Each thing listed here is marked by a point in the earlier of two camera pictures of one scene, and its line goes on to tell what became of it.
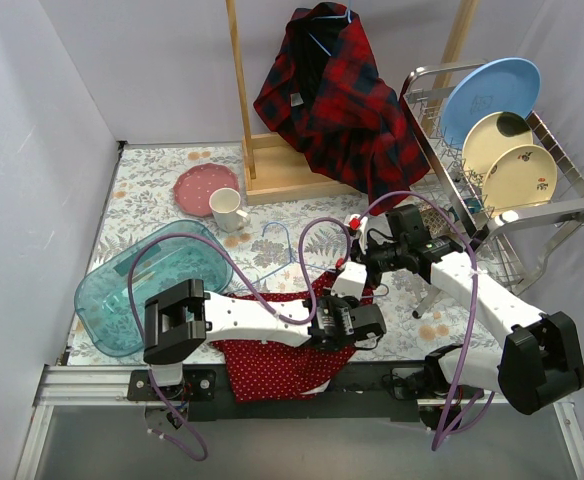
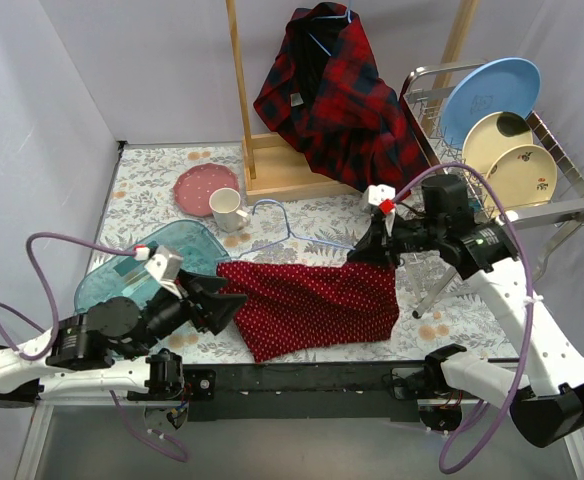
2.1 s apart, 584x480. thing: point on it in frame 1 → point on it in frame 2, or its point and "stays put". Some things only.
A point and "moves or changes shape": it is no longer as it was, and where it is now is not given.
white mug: (224, 203) stays put
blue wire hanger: (347, 15) stays put
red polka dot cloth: (267, 371) moves or changes shape
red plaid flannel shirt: (326, 98) stays put
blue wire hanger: (292, 260) → (289, 234)
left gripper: (365, 325) → (198, 304)
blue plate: (507, 84) stays put
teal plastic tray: (110, 298) stays put
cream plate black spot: (492, 137) stays put
